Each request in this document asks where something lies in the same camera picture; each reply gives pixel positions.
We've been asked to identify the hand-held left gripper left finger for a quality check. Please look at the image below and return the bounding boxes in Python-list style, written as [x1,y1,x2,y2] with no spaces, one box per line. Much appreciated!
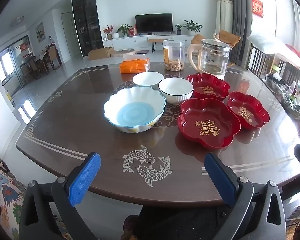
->
[19,152,102,240]

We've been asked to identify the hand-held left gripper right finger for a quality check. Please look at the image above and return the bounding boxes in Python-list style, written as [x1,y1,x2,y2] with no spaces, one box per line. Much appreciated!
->
[204,152,288,240]

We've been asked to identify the large red flower plate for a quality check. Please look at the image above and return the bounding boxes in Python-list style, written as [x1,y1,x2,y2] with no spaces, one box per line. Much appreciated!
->
[177,98,241,151]

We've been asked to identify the small red flower plate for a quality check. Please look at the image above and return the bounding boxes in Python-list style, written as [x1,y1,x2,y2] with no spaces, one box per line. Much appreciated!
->
[227,91,270,130]

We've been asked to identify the blue scalloped ceramic bowl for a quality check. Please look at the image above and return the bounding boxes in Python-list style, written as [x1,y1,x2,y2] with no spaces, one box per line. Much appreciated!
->
[103,85,167,133]

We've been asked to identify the medium red flower plate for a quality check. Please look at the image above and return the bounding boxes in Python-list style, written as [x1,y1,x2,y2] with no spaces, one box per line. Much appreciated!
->
[186,73,231,102]

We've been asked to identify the white ribbed bowl black rim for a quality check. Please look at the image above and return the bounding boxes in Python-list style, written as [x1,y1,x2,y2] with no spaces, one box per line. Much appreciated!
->
[158,77,194,105]

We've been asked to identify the white bowl blue floral print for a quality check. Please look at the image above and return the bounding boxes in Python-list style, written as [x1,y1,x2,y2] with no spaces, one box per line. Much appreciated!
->
[132,71,164,90]

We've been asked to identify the person's dark clothing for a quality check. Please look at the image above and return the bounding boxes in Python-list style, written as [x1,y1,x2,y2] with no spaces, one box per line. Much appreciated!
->
[122,205,243,240]

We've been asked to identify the basket of assorted items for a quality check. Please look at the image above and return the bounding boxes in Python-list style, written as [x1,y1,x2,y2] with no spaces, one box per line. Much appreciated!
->
[266,72,300,120]

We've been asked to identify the red cloth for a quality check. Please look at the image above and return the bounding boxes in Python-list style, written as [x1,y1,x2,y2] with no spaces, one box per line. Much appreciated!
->
[286,44,300,83]

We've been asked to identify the dark wooden bench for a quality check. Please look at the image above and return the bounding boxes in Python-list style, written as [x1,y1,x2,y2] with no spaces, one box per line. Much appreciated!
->
[247,42,300,80]

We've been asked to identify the orange tissue pack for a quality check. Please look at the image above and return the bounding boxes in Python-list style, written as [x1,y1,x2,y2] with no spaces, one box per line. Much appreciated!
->
[119,53,151,74]

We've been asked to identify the white pillow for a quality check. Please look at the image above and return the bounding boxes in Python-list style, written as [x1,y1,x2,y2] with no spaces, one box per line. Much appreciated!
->
[247,34,288,53]

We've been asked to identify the dining table with chairs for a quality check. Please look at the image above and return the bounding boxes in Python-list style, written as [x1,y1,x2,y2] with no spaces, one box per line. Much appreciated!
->
[20,44,63,79]

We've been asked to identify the cardboard box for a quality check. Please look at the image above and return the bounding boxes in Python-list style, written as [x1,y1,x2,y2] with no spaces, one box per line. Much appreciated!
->
[88,46,115,60]

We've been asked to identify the clear plastic snack jar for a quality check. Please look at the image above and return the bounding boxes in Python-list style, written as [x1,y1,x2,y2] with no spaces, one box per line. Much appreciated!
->
[163,39,185,71]

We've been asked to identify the orange lounge chair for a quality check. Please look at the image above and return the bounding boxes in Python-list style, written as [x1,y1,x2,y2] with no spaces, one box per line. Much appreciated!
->
[191,29,242,55]

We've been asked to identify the white television cabinet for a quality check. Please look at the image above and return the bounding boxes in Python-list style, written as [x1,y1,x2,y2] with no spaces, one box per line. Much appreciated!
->
[103,34,198,52]

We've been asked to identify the red flowers in vase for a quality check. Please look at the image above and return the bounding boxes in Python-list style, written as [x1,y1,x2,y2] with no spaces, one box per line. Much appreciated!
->
[102,24,115,40]

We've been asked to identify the wooden stool hairpin legs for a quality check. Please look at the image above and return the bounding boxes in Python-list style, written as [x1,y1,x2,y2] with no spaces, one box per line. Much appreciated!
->
[147,39,174,54]

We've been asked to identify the leafy green potted plant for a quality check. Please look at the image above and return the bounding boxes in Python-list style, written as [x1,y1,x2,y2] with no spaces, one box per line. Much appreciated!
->
[117,24,132,37]

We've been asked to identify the large green potted plant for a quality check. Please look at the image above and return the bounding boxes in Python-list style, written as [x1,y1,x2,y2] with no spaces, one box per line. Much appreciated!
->
[183,19,203,36]

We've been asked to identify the grey curtain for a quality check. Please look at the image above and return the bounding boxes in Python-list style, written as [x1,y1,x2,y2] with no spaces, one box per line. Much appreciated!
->
[225,0,253,67]

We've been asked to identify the dark glass display cabinet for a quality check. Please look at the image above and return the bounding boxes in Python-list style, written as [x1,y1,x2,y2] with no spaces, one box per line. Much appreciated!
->
[71,0,104,57]

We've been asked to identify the covered standing air conditioner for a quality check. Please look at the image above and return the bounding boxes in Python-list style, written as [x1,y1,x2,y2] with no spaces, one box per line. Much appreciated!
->
[216,0,233,34]

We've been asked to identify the black flat television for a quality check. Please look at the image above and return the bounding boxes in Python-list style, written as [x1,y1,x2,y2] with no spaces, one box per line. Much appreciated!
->
[135,13,173,33]

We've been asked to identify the round ceiling lamp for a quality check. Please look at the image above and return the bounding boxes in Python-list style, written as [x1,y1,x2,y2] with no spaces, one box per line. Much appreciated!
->
[10,16,25,27]

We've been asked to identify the glass kettle cream handle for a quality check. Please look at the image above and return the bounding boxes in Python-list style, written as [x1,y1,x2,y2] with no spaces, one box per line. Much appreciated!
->
[187,33,231,80]

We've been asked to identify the framed wall painting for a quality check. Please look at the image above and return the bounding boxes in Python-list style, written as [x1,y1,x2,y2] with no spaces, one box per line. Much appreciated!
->
[35,22,45,43]

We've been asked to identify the red wall ornament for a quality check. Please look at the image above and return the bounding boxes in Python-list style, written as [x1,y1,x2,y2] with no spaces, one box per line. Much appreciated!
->
[252,0,264,18]

